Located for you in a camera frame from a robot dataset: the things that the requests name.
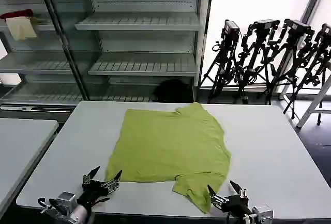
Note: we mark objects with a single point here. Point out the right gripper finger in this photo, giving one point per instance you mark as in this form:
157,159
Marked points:
239,191
217,199

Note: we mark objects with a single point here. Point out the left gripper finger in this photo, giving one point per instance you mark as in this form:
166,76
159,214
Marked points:
91,176
113,182

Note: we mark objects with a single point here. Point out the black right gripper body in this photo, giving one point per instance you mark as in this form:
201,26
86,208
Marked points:
236,204

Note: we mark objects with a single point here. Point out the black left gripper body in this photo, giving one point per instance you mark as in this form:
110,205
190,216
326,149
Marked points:
93,190

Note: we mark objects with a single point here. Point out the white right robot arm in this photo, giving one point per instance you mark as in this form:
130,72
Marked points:
262,213

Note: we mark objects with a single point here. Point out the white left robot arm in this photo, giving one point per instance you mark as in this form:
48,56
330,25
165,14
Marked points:
66,203

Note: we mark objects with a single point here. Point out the green t-shirt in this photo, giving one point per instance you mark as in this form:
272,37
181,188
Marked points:
170,146

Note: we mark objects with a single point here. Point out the grey side table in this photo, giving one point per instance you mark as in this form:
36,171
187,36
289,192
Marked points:
23,143

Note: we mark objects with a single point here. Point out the black bag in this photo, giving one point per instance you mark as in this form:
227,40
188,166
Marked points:
174,90

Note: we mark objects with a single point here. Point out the grey shelf unit with cloths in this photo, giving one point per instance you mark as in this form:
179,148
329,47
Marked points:
31,58

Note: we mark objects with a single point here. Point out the grey empty shelf unit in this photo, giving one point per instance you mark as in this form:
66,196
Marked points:
144,43

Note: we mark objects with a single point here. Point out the white stand frame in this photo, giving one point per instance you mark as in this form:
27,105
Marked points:
314,102

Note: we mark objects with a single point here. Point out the black camera tripod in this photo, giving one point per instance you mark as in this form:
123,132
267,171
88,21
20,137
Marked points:
227,61
320,53
258,50
292,35

